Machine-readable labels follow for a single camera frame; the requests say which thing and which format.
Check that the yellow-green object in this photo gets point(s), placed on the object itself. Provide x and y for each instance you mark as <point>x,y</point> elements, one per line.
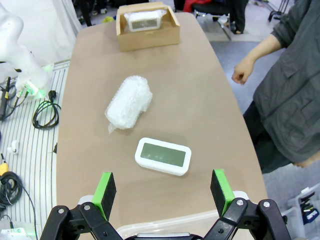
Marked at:
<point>108,19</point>

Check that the bubble-wrapped clock with visible display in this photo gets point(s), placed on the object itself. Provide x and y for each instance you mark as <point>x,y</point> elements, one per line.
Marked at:
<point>143,21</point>

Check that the slotted aluminium base plate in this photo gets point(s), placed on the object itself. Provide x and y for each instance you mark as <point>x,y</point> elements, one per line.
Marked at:
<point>37,155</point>

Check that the unwrapped white digital clock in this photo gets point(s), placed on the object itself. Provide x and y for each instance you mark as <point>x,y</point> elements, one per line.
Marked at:
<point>162,155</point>

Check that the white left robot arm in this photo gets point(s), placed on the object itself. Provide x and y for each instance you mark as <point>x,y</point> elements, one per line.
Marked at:
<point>15,57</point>

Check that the black stand base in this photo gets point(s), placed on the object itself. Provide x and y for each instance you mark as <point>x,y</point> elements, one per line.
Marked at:
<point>277,12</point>

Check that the clear plastic storage bin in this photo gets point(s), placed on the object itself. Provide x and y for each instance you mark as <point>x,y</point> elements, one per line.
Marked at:
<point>300,212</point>

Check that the person in grey jacket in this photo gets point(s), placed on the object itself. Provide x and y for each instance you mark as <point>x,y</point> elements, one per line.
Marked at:
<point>295,100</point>

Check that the person's left hand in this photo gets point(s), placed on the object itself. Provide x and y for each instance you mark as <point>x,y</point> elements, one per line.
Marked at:
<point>306,163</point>

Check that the red cloth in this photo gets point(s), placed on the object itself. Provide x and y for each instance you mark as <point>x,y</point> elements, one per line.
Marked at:
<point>196,3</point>

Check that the white device with green light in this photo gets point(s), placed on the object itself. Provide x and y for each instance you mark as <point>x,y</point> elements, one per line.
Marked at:
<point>15,233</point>

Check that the bystander in black trousers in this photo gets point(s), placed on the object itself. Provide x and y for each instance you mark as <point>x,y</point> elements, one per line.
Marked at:
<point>238,17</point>

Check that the open brown cardboard box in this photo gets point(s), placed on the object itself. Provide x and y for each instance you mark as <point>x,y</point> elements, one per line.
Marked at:
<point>147,41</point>

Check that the person's right forearm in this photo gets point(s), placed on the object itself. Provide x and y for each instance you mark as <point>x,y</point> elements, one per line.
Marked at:
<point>265,48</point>

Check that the small white plastic clip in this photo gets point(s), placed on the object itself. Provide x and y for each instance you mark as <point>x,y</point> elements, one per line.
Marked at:
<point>13,147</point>

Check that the yellow connector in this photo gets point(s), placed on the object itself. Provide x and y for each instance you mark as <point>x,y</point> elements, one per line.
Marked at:
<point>3,168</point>

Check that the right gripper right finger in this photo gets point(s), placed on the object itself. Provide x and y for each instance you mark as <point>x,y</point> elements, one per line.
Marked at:
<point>221,195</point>

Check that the clear plastic container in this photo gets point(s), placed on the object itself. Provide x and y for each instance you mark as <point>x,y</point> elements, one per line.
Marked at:
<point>160,225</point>

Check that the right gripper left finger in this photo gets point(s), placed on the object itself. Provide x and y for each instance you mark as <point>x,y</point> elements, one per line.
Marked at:
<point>102,197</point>

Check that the person's right hand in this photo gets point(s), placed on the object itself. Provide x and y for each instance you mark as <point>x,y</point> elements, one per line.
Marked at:
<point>243,71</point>

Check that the thickly bubble-wrapped white clock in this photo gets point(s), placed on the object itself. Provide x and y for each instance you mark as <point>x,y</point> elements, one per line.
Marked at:
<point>127,105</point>

